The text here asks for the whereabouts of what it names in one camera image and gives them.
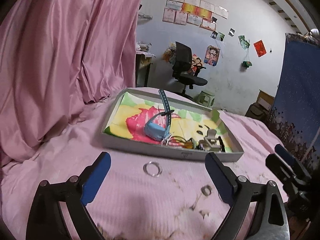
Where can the green plastic stool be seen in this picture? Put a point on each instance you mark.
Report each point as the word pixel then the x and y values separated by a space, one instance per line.
pixel 206 98

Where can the colourful wall decoration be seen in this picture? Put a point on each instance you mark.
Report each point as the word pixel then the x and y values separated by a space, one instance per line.
pixel 168 53

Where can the yellow and green bead charm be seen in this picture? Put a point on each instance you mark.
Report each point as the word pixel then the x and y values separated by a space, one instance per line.
pixel 189 145

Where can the red paper wall decoration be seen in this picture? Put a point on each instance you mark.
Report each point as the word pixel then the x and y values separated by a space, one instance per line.
pixel 260 48

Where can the pair of wall photos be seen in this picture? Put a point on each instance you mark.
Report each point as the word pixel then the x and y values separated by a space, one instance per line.
pixel 218 36

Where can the dark bag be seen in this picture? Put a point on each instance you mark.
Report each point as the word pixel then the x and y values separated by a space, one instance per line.
pixel 255 111

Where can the cartoon family wall poster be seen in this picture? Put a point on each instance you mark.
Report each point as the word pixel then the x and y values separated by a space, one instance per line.
pixel 197 63

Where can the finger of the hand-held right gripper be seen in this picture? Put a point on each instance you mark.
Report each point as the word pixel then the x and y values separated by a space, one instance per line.
pixel 291 158
pixel 278 166

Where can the cardboard box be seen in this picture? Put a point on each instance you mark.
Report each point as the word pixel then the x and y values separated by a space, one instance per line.
pixel 266 98

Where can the pink curtain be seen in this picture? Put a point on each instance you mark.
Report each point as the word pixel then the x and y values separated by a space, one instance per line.
pixel 62 67

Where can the colourful cartoon cloth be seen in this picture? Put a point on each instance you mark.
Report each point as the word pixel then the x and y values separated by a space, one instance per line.
pixel 130 120

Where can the small wall photo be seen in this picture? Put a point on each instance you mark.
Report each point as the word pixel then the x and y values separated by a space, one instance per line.
pixel 232 32

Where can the black office chair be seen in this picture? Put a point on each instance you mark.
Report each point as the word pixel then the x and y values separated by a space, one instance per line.
pixel 186 75

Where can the blue smart watch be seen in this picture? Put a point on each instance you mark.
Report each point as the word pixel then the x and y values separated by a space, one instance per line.
pixel 156 128

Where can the blue printed curtain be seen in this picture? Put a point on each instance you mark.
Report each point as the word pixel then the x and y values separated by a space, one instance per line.
pixel 297 92

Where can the anime wall poster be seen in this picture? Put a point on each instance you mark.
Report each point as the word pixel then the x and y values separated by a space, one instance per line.
pixel 212 55

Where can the group of wall certificates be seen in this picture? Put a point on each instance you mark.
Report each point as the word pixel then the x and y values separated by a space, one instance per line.
pixel 195 11

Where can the grey cardboard box tray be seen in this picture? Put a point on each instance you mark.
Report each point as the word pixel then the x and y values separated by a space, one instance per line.
pixel 175 153

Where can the wooden desk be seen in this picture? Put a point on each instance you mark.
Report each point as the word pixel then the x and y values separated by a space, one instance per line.
pixel 143 65

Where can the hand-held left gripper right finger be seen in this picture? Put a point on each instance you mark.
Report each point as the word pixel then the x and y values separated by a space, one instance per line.
pixel 220 177

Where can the green hanging pouch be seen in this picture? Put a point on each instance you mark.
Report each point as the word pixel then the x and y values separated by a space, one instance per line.
pixel 246 64

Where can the green leafy wall photos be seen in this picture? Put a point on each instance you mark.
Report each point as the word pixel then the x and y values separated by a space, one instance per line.
pixel 244 41

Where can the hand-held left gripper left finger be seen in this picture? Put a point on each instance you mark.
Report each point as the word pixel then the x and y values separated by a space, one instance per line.
pixel 96 180

